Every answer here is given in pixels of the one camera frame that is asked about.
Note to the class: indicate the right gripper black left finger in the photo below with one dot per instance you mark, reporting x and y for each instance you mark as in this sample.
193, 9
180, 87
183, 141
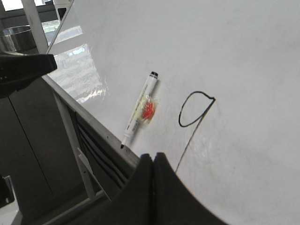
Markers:
133, 205

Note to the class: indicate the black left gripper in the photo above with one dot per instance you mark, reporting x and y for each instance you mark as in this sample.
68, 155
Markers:
18, 71

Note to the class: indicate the white black whiteboard marker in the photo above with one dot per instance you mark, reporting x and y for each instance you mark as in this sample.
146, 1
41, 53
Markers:
140, 107

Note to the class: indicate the red round magnet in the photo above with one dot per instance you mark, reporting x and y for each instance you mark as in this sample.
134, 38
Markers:
148, 111

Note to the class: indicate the grey aluminium whiteboard tray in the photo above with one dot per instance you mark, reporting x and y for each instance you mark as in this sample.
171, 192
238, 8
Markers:
109, 143

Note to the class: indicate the white whiteboard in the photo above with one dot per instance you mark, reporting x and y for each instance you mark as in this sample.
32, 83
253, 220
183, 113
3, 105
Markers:
227, 98

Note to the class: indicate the metal pot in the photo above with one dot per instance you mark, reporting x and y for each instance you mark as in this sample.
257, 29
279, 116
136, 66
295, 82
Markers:
16, 39

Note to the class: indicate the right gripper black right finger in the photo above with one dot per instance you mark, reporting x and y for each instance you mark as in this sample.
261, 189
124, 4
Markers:
175, 205

